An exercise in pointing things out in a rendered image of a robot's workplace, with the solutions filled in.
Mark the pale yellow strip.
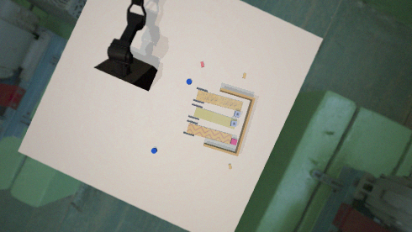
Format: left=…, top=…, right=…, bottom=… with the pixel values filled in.
left=193, top=107, right=214, bottom=122

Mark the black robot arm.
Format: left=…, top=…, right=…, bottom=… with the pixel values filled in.
left=107, top=0, right=146, bottom=78

